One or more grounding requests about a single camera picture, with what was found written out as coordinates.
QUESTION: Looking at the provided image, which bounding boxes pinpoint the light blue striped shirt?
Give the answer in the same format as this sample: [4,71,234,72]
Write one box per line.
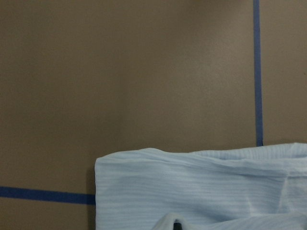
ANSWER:
[95,143,307,230]

